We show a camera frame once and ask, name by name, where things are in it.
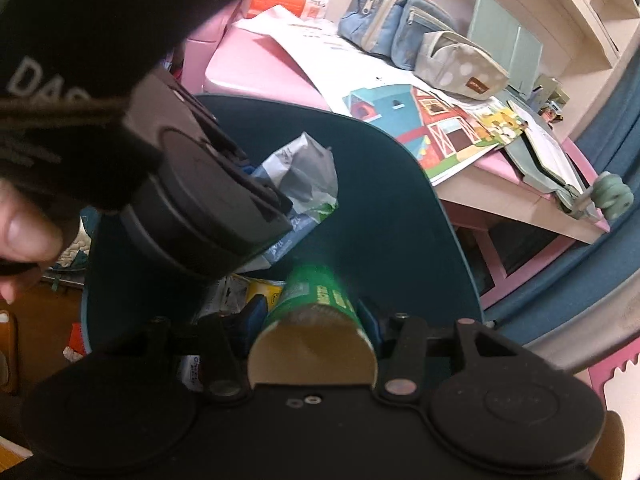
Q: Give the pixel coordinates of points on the farm animal picture card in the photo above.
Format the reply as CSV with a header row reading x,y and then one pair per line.
x,y
500,120

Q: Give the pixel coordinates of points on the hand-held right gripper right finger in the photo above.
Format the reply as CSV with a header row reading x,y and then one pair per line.
x,y
367,320

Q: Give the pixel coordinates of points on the mint green clipboard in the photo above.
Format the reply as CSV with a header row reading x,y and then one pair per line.
x,y
545,160

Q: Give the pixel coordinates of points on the grey white plastic bag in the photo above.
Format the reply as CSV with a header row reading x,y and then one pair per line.
x,y
300,170

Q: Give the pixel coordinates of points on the grey dotted pouch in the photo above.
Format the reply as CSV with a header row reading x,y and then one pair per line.
x,y
460,65

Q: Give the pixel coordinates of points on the barn picture paper sheet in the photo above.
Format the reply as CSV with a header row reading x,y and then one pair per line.
x,y
400,115

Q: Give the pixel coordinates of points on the green paper cup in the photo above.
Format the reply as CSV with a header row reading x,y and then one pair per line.
x,y
310,300

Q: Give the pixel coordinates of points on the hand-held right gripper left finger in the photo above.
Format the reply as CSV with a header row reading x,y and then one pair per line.
x,y
255,312

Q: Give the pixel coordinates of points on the person's left hand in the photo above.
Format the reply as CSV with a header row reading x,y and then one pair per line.
x,y
25,235

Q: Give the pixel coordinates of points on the white printed plastic wrapper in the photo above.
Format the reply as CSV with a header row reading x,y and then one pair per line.
x,y
225,295

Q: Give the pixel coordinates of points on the yellow juice carton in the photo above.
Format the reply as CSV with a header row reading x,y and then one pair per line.
x,y
267,292

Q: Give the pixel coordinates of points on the white bookshelf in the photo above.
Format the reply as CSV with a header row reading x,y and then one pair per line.
x,y
575,25

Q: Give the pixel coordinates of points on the blue pencil case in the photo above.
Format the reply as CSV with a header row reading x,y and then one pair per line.
x,y
390,20

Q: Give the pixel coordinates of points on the pink foam puzzle mat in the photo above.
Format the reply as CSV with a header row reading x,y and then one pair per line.
x,y
602,377

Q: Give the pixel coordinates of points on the cookie snack wrapper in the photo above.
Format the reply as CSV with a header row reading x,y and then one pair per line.
x,y
192,370

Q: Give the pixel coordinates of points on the dark teal trash bin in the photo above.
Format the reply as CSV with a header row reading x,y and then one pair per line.
x,y
390,200

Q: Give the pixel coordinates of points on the pink desk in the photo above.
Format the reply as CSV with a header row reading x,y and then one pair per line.
x,y
260,65

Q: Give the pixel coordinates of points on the green toy figure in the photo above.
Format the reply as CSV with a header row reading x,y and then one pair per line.
x,y
612,195

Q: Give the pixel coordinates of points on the red mesh net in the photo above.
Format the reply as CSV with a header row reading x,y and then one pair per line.
x,y
75,342

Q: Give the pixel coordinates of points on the zigzag quilted blanket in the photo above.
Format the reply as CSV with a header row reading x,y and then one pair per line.
x,y
75,257

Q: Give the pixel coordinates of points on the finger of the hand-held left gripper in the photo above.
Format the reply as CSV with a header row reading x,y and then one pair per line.
x,y
240,167

